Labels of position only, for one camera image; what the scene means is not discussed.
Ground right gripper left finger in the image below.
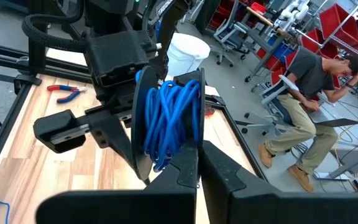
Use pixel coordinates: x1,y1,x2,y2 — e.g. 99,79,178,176
35,140,199,224

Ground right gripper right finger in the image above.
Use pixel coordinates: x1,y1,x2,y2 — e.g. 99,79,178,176
200,139,358,224

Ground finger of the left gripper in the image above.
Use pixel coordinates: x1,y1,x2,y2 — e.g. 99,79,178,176
85,105,136,169
172,70,205,88

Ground black cord spool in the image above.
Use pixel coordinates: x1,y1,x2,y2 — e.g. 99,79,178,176
131,65,206,182

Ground blue cord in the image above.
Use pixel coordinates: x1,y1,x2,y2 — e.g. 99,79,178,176
0,70,202,224

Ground white trash bin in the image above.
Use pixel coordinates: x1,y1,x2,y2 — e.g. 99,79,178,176
165,32,211,82

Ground grey blue office chair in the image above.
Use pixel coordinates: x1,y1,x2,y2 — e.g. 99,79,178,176
212,0,252,68

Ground red plastic bin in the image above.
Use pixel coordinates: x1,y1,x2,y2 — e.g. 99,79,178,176
255,46,298,85
300,27,340,60
318,2,358,58

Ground wooden workbench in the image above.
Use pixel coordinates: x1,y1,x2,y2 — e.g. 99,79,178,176
246,4,291,41

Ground thin laptop computer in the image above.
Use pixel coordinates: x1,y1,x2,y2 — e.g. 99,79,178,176
314,117,358,128

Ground person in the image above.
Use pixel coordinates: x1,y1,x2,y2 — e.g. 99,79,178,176
257,46,358,194

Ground metal shelf rack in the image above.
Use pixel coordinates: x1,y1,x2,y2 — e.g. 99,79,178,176
292,0,358,63

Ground red blue handled pliers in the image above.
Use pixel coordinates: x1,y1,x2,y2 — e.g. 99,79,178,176
47,84,88,105

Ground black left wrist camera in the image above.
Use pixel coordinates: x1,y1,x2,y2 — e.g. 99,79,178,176
85,29,158,88

